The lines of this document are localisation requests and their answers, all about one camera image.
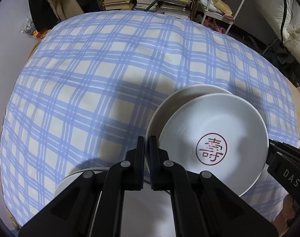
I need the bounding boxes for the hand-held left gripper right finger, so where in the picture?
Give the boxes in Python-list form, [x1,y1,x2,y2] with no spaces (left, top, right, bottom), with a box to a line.
[147,136,279,237]

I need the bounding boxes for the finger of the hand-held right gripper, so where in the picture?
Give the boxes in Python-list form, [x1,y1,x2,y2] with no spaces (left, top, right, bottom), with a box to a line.
[268,139,300,163]

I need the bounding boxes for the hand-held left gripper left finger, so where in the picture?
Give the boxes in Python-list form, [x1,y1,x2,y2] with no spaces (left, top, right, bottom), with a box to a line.
[18,136,146,237]

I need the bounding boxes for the white cherry print plate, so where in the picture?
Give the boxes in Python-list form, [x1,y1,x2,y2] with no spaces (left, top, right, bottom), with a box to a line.
[54,169,176,237]

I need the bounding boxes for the plain white bowl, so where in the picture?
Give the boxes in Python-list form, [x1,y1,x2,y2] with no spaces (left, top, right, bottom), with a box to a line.
[145,84,235,176]

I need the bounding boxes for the red patterned bowl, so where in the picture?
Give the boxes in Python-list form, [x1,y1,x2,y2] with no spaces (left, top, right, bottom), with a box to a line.
[158,92,269,197]

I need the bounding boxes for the person's right hand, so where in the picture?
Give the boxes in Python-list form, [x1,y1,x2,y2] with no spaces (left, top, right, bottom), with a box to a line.
[276,194,299,230]

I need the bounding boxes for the blue plaid tablecloth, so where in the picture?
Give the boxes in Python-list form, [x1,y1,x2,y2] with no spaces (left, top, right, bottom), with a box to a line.
[0,12,300,228]

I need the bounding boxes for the pink plush toys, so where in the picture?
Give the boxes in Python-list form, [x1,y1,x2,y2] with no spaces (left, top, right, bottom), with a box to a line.
[202,15,227,34]

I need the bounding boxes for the white long padded coat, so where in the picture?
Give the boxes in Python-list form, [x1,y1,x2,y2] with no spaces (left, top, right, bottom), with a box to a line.
[251,0,300,42]

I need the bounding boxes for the yellow box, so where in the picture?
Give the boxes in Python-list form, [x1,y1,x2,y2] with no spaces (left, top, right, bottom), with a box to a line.
[210,0,233,15]

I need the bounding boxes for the wooden bookshelf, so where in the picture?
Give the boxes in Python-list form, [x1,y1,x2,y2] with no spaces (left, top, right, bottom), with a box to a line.
[94,0,200,20]

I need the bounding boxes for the gold red packet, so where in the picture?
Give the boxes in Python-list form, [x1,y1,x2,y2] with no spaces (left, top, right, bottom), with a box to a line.
[33,29,52,39]

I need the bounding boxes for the beige hanging pants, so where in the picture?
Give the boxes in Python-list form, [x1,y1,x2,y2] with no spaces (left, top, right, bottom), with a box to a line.
[45,0,86,21]

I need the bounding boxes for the clear plastic bag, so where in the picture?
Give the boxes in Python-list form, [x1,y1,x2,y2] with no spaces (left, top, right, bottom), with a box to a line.
[21,17,36,34]

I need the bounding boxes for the black hanging garment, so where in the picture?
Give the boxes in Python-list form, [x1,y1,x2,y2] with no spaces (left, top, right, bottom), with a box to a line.
[28,0,64,30]

